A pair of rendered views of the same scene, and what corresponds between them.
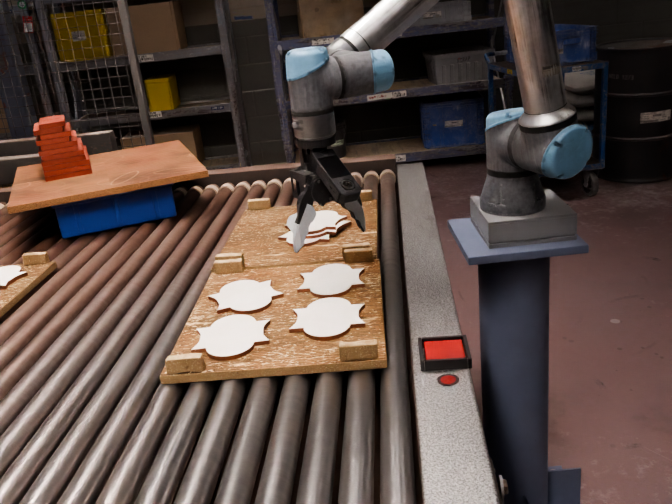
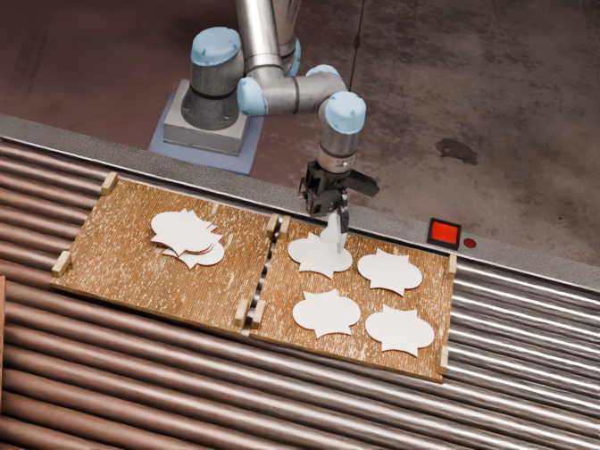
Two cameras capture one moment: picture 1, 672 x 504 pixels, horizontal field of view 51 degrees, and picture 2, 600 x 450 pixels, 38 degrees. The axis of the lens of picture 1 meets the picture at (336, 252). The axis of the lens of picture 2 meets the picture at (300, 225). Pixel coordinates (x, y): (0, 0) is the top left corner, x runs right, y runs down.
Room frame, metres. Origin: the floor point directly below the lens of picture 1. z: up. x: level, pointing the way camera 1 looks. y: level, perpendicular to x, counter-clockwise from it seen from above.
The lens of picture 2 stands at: (1.31, 1.35, 2.34)
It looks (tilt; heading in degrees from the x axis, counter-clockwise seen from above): 44 degrees down; 269
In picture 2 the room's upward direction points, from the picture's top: 11 degrees clockwise
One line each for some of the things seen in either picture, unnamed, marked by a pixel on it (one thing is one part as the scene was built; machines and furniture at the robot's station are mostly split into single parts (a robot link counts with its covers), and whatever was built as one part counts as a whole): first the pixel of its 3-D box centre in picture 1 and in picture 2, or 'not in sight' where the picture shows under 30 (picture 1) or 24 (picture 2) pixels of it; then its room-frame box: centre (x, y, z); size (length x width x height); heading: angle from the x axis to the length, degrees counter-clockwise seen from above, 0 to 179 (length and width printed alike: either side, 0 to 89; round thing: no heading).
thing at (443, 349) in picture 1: (444, 353); (444, 234); (0.94, -0.15, 0.92); 0.06 x 0.06 x 0.01; 84
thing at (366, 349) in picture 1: (358, 350); (451, 267); (0.93, -0.02, 0.95); 0.06 x 0.02 x 0.03; 86
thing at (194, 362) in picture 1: (185, 363); (443, 359); (0.95, 0.25, 0.95); 0.06 x 0.02 x 0.03; 86
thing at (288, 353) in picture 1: (285, 312); (357, 295); (1.14, 0.10, 0.93); 0.41 x 0.35 x 0.02; 176
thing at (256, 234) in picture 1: (303, 233); (170, 251); (1.56, 0.07, 0.93); 0.41 x 0.35 x 0.02; 174
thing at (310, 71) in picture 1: (310, 80); (342, 123); (1.25, 0.01, 1.31); 0.09 x 0.08 x 0.11; 112
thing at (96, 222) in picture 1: (113, 196); not in sight; (1.92, 0.61, 0.97); 0.31 x 0.31 x 0.10; 19
